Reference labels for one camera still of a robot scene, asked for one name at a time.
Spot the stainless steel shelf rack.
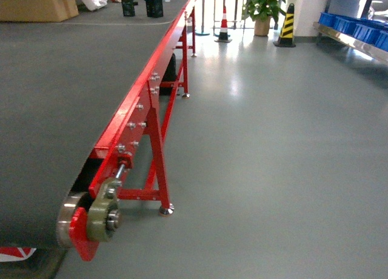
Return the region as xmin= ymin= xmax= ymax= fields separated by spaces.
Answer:
xmin=313 ymin=0 xmax=387 ymax=64

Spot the red white traffic cone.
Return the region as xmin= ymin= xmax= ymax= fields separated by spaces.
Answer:
xmin=214 ymin=5 xmax=232 ymax=43

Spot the yellow black traffic cone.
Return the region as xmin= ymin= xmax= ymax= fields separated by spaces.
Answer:
xmin=273 ymin=3 xmax=296 ymax=48

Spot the black crate right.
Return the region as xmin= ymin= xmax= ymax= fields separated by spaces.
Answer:
xmin=145 ymin=0 xmax=164 ymax=18

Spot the black crate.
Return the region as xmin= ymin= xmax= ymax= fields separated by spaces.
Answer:
xmin=145 ymin=0 xmax=164 ymax=18
xmin=121 ymin=0 xmax=137 ymax=17

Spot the black crate left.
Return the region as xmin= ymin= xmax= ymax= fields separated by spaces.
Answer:
xmin=121 ymin=0 xmax=137 ymax=17

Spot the potted green plant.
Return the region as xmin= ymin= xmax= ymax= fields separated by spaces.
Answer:
xmin=241 ymin=0 xmax=286 ymax=37

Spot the cardboard box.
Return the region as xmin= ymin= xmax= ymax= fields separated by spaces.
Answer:
xmin=1 ymin=0 xmax=78 ymax=22

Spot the red conveyor table frame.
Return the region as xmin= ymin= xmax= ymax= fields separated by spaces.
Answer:
xmin=58 ymin=0 xmax=196 ymax=261

